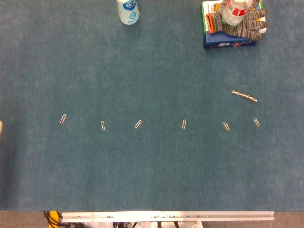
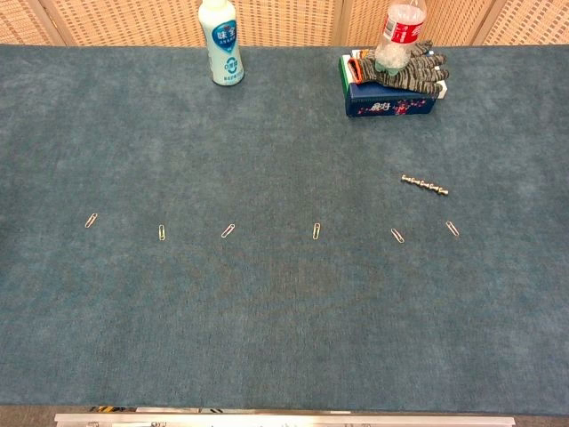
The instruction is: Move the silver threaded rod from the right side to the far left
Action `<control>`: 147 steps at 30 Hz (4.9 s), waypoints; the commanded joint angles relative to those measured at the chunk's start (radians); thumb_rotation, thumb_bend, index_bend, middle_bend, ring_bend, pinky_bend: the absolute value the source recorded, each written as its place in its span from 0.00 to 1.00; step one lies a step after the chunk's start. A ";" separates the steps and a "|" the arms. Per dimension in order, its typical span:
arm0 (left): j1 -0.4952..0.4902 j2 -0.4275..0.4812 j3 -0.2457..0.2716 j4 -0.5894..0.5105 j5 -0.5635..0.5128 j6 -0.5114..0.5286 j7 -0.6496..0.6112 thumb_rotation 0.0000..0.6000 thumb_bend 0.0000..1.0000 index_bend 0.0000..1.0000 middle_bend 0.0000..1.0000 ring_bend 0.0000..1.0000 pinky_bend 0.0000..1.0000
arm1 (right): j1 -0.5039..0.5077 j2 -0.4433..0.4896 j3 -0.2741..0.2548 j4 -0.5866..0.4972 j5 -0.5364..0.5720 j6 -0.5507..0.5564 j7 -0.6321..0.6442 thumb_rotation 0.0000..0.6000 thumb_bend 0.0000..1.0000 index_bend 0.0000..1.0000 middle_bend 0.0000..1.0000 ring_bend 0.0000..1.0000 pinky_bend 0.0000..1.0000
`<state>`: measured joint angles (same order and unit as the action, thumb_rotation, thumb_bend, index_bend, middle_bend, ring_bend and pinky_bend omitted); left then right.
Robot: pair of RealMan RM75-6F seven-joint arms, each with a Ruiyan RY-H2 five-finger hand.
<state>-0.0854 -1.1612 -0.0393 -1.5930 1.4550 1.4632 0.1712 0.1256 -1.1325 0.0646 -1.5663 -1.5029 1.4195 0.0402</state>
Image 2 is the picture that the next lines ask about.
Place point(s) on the paperclip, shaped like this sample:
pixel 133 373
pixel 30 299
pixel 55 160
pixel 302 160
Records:
pixel 91 220
pixel 316 231
pixel 452 228
pixel 397 236
pixel 228 231
pixel 162 232

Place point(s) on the metal magnetic bar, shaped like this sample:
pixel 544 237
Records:
pixel 424 184

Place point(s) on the dark blue carton box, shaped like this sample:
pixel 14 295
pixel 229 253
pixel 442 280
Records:
pixel 387 107

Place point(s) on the white yogurt drink bottle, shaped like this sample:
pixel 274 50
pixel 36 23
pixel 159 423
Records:
pixel 224 44

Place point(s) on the grey striped knit glove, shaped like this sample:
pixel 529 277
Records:
pixel 413 75

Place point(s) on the clear bottle with red label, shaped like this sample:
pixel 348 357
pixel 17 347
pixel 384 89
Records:
pixel 400 31

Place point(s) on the woven rattan folding screen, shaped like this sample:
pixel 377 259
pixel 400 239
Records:
pixel 133 22

